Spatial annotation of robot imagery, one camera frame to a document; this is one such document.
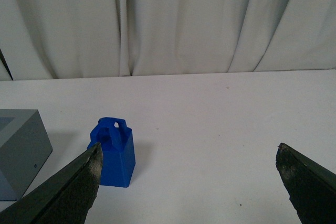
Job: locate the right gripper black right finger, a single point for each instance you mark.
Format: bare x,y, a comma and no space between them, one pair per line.
310,186

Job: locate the gray box base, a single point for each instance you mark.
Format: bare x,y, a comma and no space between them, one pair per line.
25,146

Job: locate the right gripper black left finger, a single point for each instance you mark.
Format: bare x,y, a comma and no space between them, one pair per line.
65,197

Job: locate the white curtain backdrop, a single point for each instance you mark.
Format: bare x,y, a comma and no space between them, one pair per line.
60,39

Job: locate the blue plastic part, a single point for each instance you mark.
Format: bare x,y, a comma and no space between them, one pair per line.
117,144

